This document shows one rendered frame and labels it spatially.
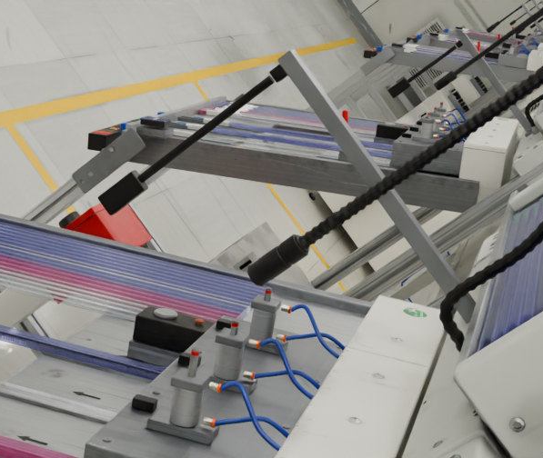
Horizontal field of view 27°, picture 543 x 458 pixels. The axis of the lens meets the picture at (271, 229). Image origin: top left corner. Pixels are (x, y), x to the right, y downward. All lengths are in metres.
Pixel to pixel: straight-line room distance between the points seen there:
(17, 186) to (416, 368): 2.48
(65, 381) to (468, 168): 1.24
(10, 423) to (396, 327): 0.39
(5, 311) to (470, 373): 1.41
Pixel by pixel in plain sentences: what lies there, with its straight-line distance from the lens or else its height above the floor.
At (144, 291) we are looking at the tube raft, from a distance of 1.33.
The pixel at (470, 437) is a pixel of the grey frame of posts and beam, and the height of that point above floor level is 1.37.
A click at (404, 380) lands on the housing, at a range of 1.01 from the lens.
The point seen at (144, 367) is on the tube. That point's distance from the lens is 1.12.
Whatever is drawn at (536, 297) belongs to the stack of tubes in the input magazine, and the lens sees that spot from 0.80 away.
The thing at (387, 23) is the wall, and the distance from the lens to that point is 9.60.
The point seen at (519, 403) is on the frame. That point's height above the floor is 1.41.
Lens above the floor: 1.57
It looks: 19 degrees down
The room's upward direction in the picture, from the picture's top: 55 degrees clockwise
